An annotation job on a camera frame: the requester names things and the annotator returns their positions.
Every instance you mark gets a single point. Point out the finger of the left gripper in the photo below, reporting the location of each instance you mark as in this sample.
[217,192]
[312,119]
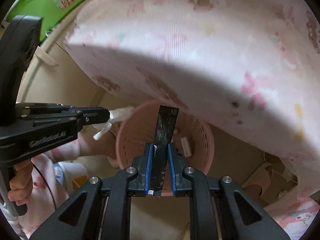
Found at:
[27,109]
[88,116]

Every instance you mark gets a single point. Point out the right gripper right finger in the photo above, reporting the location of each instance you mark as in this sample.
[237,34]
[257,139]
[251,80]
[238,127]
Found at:
[219,208]

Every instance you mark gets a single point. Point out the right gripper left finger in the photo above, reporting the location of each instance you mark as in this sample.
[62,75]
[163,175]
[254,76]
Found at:
[100,209]

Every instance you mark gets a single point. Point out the black sachet wrapper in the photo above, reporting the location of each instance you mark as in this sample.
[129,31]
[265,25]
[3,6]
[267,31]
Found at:
[166,122]

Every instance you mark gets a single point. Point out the colourful tissue pack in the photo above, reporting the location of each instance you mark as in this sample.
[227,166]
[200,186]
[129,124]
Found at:
[186,147]

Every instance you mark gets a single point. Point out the person left hand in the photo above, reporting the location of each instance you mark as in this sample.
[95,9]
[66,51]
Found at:
[21,185]

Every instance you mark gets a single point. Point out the pink plastic waste basket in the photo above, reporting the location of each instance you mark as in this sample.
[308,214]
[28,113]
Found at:
[139,130]

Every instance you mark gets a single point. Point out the pink cartoon bed sheet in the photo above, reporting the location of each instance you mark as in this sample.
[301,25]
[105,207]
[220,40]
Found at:
[248,67]

